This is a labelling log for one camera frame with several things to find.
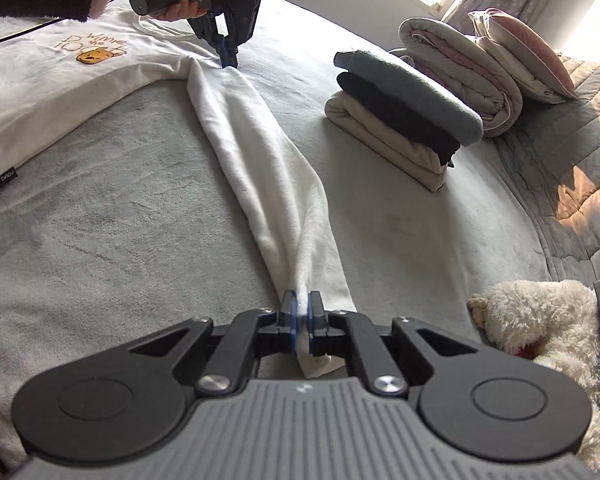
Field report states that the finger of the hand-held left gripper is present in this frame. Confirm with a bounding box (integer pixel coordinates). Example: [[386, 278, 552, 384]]
[[215, 12, 241, 70], [192, 14, 226, 53]]

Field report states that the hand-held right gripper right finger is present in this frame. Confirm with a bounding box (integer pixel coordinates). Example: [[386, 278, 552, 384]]
[[307, 290, 473, 397]]

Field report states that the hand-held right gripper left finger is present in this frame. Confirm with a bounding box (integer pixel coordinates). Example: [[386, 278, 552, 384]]
[[127, 290, 301, 397]]

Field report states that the cream printed hoodie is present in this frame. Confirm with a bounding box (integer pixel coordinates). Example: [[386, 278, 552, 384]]
[[0, 7, 356, 381]]

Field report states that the folded grey sweater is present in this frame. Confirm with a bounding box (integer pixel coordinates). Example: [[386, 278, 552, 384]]
[[332, 49, 485, 147]]

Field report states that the grey bed blanket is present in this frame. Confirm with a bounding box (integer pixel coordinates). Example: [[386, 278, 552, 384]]
[[0, 0, 553, 471]]

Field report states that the folded black garment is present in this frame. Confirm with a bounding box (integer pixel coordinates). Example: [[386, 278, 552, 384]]
[[336, 72, 462, 167]]

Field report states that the white plush toy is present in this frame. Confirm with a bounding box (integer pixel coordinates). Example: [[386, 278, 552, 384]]
[[467, 280, 600, 471]]

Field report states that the folded pink beige quilt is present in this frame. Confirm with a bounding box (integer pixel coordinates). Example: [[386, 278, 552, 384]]
[[387, 16, 525, 138]]

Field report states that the pink pillow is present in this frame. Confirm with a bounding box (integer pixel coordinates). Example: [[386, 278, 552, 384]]
[[467, 7, 578, 106]]

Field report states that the grey quilted bedspread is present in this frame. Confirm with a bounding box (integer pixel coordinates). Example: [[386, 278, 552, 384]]
[[490, 52, 600, 311]]

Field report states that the black cable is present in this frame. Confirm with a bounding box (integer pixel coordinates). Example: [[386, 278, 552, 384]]
[[0, 0, 131, 53]]

